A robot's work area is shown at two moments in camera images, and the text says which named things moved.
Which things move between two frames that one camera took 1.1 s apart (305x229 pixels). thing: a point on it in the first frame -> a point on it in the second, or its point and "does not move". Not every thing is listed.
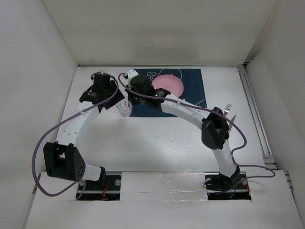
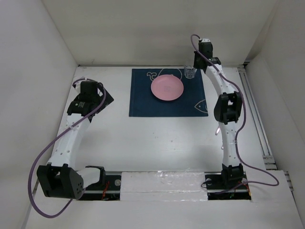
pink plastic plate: x=170 y=82 does not move
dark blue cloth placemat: x=193 y=93 does not move
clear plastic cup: x=125 y=108 -> x=189 y=71
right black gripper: x=133 y=101 -> x=195 y=64
